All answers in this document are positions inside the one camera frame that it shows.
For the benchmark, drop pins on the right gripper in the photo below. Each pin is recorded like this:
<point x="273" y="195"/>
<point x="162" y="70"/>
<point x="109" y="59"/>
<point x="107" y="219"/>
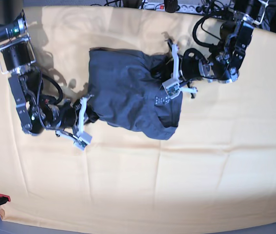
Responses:
<point x="73" y="115"/>

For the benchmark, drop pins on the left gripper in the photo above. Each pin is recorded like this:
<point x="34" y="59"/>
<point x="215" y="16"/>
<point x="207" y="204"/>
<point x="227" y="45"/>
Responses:
<point x="189" y="69"/>

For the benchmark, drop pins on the blue-grey T-shirt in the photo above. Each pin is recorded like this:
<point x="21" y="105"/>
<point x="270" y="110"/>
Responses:
<point x="124" y="94"/>

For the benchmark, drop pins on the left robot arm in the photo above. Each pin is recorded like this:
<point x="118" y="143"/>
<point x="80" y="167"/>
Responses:
<point x="178" y="72"/>

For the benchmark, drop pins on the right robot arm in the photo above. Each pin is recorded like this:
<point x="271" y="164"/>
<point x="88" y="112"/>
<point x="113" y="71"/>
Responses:
<point x="40" y="102"/>

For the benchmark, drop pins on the white power strip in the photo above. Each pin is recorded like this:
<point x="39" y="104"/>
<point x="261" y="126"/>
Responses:
<point x="181" y="8"/>

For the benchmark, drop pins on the yellow table cloth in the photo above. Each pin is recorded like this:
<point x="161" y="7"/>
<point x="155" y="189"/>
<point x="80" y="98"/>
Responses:
<point x="216" y="173"/>

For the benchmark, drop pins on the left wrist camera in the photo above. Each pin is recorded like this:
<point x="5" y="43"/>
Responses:
<point x="172" y="88"/>

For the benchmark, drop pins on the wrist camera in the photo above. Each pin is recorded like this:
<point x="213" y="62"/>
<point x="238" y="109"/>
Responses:
<point x="172" y="88"/>
<point x="82" y="141"/>

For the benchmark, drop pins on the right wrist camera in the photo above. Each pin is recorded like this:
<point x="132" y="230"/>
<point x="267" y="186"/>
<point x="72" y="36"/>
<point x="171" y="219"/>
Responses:
<point x="82" y="141"/>

